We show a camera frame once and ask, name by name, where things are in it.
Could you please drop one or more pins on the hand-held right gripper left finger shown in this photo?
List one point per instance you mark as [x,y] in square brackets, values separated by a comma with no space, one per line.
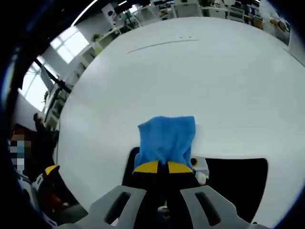
[133,205]

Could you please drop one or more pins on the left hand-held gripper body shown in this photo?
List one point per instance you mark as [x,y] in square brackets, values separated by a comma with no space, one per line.
[39,182]

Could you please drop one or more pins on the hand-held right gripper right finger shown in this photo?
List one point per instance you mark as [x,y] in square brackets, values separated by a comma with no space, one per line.
[190,205]

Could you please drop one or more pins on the blue cleaning cloth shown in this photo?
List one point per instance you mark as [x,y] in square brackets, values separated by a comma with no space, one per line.
[166,138]

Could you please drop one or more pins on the green potted plant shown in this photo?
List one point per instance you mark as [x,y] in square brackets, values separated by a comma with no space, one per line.
[95,38]

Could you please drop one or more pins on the white divider panel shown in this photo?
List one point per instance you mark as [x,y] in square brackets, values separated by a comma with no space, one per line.
[297,47]

